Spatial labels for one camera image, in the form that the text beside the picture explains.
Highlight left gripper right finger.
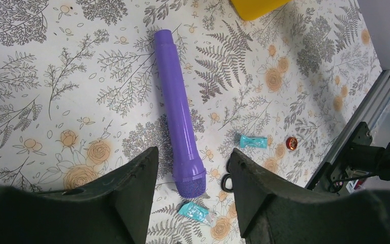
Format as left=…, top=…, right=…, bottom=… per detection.
left=230, top=149, right=390, bottom=243

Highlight purple flashlight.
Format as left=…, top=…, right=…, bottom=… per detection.
left=154, top=29, right=206, bottom=199

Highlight yellow plastic box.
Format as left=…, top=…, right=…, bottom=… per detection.
left=231, top=0, right=290, bottom=21

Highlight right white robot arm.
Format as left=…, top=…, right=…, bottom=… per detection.
left=328, top=121, right=390, bottom=193

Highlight small red round tin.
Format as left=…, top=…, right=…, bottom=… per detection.
left=285, top=137, right=298, bottom=150

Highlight teal packet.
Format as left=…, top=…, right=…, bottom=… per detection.
left=239, top=135, right=268, bottom=148
left=178, top=202, right=217, bottom=226

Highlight black handled scissors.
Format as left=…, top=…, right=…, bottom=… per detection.
left=220, top=159, right=234, bottom=193

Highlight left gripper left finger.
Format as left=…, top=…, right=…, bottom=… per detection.
left=0, top=147, right=158, bottom=243

